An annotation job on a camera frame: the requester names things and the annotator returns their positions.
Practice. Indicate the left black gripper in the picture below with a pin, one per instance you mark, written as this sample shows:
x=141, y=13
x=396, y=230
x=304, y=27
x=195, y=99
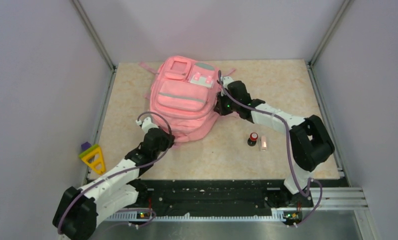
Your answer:
x=167, y=137

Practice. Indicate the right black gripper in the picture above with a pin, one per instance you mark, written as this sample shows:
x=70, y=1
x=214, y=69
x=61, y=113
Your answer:
x=220, y=107

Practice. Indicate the pink student backpack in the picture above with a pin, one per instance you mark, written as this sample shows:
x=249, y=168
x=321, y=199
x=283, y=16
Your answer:
x=184, y=94

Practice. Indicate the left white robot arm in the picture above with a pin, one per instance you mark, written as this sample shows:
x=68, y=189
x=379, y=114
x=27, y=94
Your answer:
x=82, y=209

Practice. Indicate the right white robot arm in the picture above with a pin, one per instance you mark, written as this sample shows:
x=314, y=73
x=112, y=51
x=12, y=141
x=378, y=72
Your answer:
x=308, y=142

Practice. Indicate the pink eraser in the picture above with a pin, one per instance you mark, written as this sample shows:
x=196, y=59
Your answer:
x=263, y=144

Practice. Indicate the yellow triangle ruler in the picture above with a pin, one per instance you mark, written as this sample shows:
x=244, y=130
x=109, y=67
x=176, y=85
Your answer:
x=94, y=159

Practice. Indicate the purple block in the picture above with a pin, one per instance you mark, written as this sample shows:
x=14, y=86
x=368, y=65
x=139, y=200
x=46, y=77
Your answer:
x=85, y=146

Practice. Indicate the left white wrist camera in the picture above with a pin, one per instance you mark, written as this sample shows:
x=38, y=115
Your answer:
x=146, y=124

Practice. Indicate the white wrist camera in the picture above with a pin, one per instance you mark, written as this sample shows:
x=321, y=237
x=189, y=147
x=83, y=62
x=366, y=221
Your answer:
x=146, y=124
x=224, y=82

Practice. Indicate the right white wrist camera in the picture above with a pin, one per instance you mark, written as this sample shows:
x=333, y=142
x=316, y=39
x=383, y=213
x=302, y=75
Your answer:
x=224, y=82

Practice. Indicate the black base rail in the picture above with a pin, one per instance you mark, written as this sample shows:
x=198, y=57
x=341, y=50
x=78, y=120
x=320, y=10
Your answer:
x=218, y=198

